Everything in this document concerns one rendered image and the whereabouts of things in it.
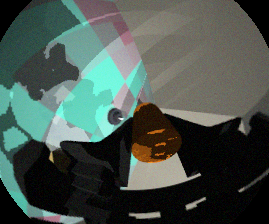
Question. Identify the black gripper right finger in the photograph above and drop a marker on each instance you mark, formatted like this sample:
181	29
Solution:
199	141

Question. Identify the dark grey round pedestal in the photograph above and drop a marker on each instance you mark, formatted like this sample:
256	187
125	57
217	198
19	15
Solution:
115	116

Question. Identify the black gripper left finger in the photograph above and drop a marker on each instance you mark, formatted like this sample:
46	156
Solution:
114	151

